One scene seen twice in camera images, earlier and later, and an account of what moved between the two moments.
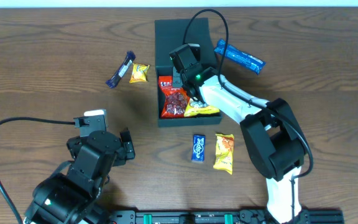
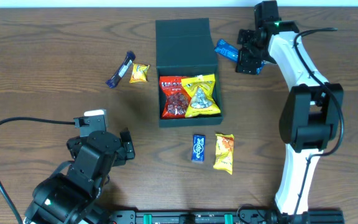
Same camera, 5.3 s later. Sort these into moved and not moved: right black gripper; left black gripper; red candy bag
Moved: right black gripper
Not moved: left black gripper; red candy bag
